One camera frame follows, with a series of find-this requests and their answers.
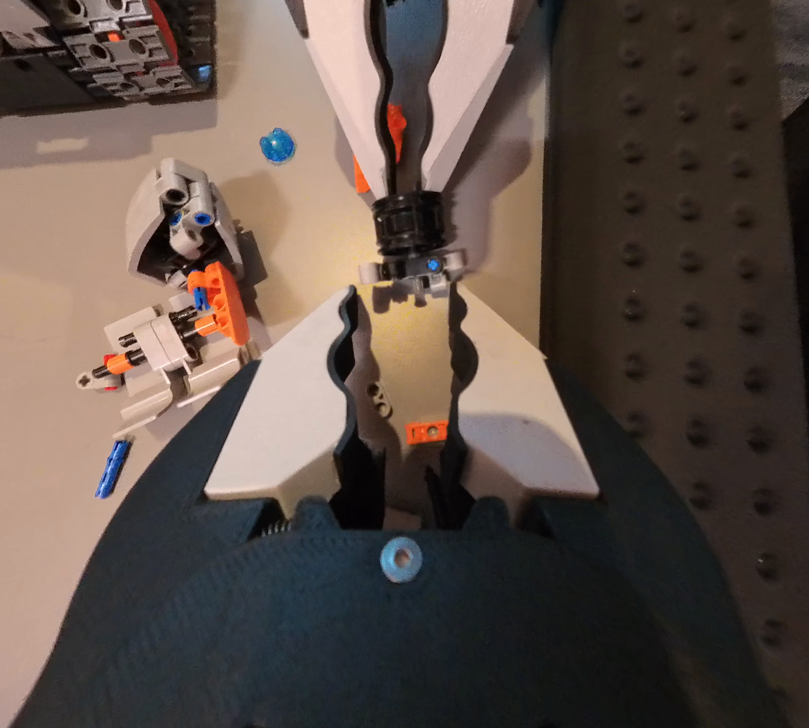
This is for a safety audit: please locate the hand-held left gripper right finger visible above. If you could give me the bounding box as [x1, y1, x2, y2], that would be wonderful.
[425, 284, 601, 529]

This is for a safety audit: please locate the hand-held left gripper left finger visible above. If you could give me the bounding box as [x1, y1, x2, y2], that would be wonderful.
[204, 285, 386, 529]

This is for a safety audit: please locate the black toy wheel assembly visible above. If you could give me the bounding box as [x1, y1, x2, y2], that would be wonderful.
[358, 189, 470, 306]

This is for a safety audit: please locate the orange wedge block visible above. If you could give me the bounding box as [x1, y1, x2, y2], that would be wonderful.
[352, 102, 407, 196]

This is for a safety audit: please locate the grey orange block assembly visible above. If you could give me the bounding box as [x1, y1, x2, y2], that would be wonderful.
[76, 158, 261, 439]

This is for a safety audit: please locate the blue transparent round stud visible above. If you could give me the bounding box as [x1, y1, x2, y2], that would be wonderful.
[259, 127, 297, 167]

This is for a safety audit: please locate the blue long pin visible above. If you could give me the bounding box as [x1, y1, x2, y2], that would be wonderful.
[95, 436, 135, 499]

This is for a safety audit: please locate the tracked toy robot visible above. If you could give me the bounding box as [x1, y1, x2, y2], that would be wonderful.
[0, 0, 217, 117]

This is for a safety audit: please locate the black dimpled foam pad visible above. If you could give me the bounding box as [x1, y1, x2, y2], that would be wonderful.
[540, 0, 788, 728]

